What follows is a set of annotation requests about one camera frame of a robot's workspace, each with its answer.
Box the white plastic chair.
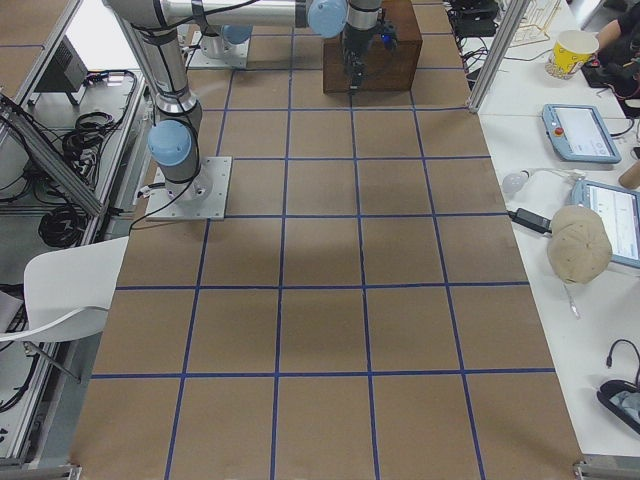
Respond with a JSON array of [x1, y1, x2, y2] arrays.
[[1, 236, 129, 343]]

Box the aluminium frame post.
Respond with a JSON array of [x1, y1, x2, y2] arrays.
[[467, 0, 530, 113]]

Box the lower blue teach pendant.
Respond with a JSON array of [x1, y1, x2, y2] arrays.
[[570, 180, 639, 269]]

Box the black power adapter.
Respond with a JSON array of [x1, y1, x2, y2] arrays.
[[508, 208, 552, 234]]

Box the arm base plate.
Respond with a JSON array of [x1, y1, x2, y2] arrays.
[[145, 156, 232, 221], [187, 31, 249, 69]]

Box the beige baseball cap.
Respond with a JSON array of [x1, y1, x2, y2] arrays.
[[547, 205, 613, 284]]

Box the upper blue teach pendant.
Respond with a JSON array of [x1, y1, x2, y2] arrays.
[[541, 104, 622, 164]]

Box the person forearm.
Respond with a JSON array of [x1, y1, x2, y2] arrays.
[[596, 3, 639, 51]]

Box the blue teach pendant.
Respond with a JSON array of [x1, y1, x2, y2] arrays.
[[541, 104, 622, 164], [570, 180, 639, 269]]

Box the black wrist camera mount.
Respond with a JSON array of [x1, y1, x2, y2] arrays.
[[376, 19, 398, 51]]

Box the dark wooden drawer box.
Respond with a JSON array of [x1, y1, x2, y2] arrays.
[[307, 1, 422, 93]]

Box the grey electronics box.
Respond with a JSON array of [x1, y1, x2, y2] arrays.
[[29, 36, 88, 106]]

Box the black coiled cable bundle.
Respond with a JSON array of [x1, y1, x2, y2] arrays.
[[38, 207, 87, 249]]

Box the cardboard tube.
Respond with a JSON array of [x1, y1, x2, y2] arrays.
[[618, 162, 640, 190]]

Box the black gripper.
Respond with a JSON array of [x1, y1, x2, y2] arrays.
[[341, 24, 376, 93]]

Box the gold wire rack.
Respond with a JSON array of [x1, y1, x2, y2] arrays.
[[511, 0, 560, 47]]

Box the black usb cable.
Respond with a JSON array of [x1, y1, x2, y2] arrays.
[[605, 338, 640, 386]]

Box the yellow popcorn bucket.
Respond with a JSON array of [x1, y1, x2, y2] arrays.
[[545, 30, 599, 80]]

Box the white light bulb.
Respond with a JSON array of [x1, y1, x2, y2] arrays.
[[501, 170, 532, 196]]

